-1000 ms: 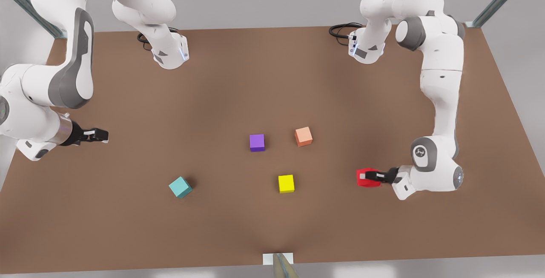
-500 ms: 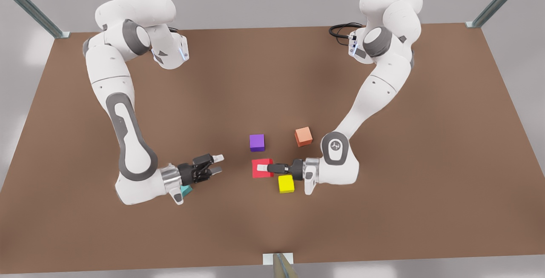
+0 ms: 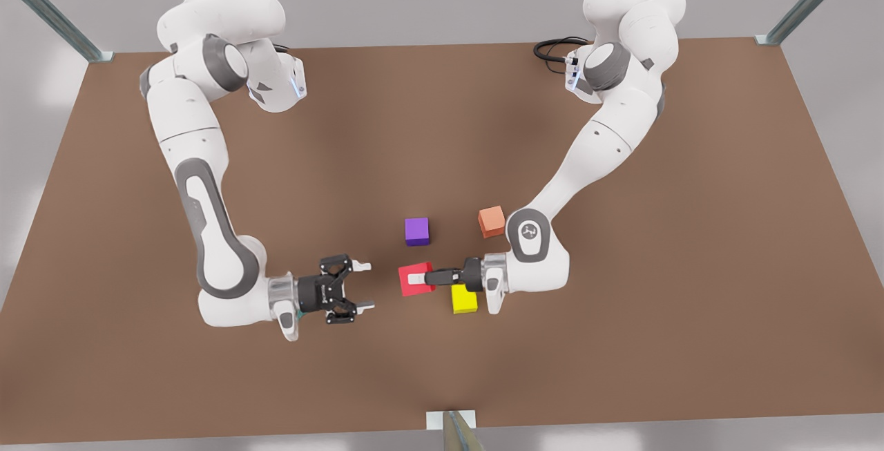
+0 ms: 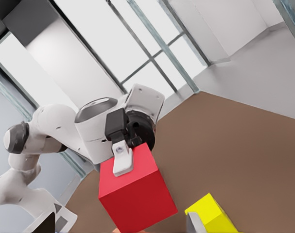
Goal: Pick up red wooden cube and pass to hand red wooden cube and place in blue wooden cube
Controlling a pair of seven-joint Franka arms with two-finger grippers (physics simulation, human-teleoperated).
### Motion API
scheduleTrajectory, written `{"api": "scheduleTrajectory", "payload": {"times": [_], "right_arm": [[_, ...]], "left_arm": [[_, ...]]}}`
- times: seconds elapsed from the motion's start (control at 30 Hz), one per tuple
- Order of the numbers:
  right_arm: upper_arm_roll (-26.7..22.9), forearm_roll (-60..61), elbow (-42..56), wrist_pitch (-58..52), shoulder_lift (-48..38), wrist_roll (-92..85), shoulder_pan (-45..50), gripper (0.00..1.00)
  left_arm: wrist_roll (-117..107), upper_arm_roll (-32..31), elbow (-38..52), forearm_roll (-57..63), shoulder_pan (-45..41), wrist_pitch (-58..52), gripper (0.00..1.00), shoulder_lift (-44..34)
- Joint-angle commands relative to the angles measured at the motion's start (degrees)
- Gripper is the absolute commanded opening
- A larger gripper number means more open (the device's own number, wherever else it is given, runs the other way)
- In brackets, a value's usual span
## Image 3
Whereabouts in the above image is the red wooden cube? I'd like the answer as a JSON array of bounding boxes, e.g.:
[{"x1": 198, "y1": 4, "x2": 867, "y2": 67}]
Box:
[{"x1": 398, "y1": 262, "x2": 436, "y2": 297}]

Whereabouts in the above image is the yellow wooden cube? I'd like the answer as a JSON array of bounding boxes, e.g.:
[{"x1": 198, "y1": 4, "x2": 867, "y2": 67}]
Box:
[{"x1": 452, "y1": 284, "x2": 479, "y2": 315}]

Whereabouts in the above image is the orange wooden cube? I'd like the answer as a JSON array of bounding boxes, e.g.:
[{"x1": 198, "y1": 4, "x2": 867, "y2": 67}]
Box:
[{"x1": 479, "y1": 206, "x2": 506, "y2": 239}]

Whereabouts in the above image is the silver frame post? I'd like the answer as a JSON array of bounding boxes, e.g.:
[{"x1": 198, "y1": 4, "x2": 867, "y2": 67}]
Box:
[
  {"x1": 426, "y1": 410, "x2": 485, "y2": 451},
  {"x1": 755, "y1": 0, "x2": 868, "y2": 46},
  {"x1": 0, "y1": 0, "x2": 115, "y2": 64}
]

